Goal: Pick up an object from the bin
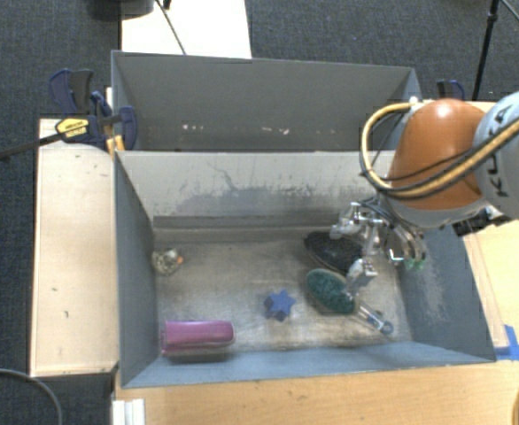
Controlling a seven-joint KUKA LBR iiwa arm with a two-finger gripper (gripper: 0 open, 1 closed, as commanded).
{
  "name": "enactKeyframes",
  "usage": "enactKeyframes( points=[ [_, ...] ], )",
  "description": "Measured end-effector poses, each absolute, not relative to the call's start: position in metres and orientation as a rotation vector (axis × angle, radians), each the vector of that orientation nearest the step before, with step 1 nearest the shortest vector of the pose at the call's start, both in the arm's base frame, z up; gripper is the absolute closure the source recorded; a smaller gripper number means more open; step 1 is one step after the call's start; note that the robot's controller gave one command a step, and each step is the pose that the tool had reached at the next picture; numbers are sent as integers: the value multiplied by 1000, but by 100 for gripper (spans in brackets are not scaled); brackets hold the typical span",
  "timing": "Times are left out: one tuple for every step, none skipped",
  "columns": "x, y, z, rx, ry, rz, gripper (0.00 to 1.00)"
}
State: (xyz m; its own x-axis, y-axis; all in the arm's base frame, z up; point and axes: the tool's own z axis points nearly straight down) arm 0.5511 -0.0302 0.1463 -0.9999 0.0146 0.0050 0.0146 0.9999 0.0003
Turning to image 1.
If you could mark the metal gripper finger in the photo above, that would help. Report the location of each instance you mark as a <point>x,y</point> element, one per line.
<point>352,224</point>
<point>360,275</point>

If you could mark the black oval brush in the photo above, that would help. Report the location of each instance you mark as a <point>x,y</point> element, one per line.
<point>332,248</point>

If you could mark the dark green oval brush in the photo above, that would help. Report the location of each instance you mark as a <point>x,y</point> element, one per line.
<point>328,291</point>

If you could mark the small metal and blue tool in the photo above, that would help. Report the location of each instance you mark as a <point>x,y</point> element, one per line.
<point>377,319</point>

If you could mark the blue star-shaped block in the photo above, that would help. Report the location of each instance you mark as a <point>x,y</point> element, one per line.
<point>280,304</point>

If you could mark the grey metal bin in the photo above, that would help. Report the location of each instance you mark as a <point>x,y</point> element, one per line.
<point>250,104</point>

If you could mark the purple cylinder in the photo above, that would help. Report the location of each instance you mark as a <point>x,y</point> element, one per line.
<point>197,335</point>

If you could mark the clear speckled ball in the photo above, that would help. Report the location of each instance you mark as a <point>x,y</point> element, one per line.
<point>166,261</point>

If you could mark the pale wood board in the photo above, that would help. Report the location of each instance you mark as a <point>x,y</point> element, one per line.
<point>75,259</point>

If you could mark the black cylinder on white bracket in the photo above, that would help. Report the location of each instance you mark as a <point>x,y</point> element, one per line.
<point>474,225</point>

